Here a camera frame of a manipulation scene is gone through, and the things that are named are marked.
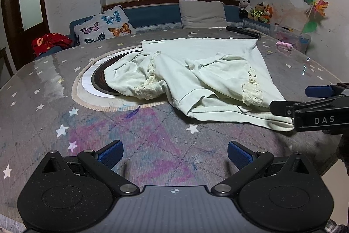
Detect pale green garment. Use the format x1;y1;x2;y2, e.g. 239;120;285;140
104;38;294;131

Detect clear plastic storage box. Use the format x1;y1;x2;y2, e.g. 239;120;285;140
270;24;311;54

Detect pink hair scrunchie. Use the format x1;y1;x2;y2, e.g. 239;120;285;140
276;41;293;51

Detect colourful pinwheel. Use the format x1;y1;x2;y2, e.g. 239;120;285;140
301;0;329;34

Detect black remote control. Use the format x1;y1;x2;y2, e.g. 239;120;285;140
226;25;262;39

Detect orange fox plush toy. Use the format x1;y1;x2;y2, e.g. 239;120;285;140
263;5;273;24

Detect bear plush toy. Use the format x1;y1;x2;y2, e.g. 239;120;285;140
249;2;266;21

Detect panda plush toy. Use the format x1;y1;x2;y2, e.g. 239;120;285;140
239;0;252;19

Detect grey star tablecloth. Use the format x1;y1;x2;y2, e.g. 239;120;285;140
1;28;340;232

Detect round induction cooker plate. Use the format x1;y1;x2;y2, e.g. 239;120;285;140
72;46;167;112

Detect grey cushion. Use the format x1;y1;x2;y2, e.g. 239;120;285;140
179;0;228;28

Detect red patterned blanket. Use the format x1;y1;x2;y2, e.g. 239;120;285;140
31;33;73;57

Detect butterfly print pillow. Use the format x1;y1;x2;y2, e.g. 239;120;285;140
74;6;135;44

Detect blue sofa bench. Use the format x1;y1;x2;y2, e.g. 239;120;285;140
35;2;276;59

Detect wooden door with glass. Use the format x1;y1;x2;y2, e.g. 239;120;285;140
1;0;50;70

